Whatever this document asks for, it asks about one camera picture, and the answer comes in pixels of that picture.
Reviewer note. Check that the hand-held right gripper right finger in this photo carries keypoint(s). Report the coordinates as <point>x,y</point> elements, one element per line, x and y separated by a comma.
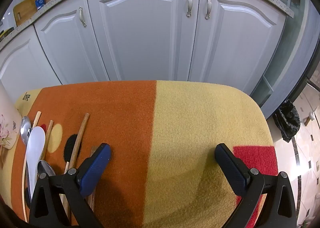
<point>233,170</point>

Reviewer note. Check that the wooden cutting board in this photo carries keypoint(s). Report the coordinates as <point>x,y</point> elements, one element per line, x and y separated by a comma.
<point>25,10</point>

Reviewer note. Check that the round metal spoon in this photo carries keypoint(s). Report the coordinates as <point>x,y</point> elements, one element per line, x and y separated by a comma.
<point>24,128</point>

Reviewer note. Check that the brown bamboo chopstick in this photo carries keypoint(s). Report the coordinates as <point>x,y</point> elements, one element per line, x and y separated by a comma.
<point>81,135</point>

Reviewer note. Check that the black trash bag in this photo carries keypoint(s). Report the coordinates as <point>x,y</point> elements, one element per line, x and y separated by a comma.
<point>287,120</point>

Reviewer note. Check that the blue white carton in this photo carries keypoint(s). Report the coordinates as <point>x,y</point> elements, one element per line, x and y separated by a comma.
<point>40,3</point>

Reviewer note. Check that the white plastic rice spoon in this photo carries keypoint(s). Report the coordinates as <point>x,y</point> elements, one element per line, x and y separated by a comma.
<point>36,143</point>

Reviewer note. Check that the small white floor object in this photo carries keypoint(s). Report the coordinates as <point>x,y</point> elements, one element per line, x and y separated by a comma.
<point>310,117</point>

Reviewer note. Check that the orange yellow patterned mat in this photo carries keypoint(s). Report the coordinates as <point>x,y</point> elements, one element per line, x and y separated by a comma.
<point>175,130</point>

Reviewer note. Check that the floral utensil holder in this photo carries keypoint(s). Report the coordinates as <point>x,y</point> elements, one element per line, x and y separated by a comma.
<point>7,123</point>

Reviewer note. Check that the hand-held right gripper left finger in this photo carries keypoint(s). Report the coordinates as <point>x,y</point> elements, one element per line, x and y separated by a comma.
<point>96,168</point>

